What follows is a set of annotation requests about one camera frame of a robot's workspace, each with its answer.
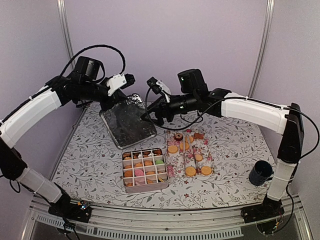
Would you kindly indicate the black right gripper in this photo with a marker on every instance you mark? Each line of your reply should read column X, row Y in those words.
column 161, row 107

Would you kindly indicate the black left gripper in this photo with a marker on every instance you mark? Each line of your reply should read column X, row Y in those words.
column 118, row 95

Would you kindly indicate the silver tin lid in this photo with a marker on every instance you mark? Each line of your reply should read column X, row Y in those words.
column 124, row 123

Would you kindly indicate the green sandwich cookie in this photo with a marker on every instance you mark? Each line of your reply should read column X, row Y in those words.
column 159, row 162

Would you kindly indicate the small swirl butter cookie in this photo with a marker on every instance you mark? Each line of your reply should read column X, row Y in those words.
column 147, row 163

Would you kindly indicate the metal tongs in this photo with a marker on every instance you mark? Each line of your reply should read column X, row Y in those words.
column 191, row 168

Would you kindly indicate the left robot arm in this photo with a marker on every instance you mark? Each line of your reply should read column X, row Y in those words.
column 81, row 84

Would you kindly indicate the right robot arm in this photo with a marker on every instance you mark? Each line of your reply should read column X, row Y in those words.
column 284, row 120

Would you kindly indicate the chocolate sprinkle donut cookie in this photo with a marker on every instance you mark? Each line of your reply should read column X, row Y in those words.
column 178, row 136

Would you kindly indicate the round cracker cookie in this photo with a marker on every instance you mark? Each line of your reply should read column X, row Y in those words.
column 184, row 146
column 189, row 139
column 206, row 170

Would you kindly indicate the floral cookie tray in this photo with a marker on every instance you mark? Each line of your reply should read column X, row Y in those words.
column 174, row 156

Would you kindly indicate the pink divided cookie tin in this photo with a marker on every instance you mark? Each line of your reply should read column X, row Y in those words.
column 156, row 176

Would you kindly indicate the dark blue mug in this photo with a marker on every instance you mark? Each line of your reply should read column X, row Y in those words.
column 261, row 172

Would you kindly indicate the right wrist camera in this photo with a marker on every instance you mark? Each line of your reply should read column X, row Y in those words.
column 158, row 87

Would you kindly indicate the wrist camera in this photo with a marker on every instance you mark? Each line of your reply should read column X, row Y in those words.
column 119, row 81
column 158, row 87

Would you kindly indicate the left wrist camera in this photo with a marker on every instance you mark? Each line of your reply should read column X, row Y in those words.
column 119, row 81

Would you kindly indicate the left aluminium frame post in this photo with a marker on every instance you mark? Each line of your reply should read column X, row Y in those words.
column 62, row 14

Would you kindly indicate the aluminium frame post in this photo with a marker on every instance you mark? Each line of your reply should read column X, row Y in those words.
column 267, row 24
column 62, row 14

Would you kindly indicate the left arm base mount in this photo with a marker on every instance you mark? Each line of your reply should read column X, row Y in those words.
column 71, row 211

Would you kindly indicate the front aluminium rail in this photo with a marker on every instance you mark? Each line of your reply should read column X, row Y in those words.
column 110, row 222

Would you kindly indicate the right aluminium frame post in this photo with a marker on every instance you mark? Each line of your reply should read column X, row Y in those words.
column 267, row 24

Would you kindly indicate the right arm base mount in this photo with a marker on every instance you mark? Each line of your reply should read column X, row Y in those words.
column 262, row 215

